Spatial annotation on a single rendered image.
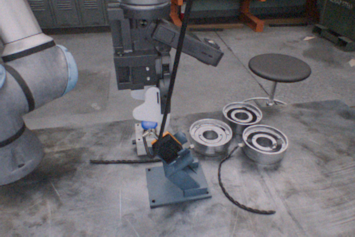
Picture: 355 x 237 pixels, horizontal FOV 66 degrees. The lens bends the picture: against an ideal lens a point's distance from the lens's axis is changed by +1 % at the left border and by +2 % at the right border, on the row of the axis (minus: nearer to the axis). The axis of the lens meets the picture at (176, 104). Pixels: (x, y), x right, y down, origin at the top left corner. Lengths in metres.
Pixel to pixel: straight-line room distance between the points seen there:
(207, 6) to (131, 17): 4.17
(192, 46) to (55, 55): 0.38
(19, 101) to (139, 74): 0.32
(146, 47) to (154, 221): 0.33
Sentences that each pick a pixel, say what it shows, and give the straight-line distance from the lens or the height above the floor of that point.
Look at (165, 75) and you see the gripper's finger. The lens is 0.39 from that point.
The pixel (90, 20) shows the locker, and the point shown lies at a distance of 3.93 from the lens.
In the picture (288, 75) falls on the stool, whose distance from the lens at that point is 1.51.
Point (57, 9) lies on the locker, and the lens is 3.96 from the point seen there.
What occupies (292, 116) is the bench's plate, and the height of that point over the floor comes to 0.80.
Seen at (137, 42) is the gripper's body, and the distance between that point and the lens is 0.40.
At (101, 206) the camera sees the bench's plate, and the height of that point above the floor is 0.80.
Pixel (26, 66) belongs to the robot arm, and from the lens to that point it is 0.67.
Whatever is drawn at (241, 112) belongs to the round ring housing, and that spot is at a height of 0.83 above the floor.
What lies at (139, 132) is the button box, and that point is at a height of 0.84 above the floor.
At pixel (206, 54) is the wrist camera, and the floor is 1.11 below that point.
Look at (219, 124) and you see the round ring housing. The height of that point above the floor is 0.83.
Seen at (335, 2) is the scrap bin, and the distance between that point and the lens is 3.97.
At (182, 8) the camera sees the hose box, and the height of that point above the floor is 0.19.
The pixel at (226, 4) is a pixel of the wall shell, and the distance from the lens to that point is 4.62.
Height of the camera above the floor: 1.27
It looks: 34 degrees down
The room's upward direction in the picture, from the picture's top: straight up
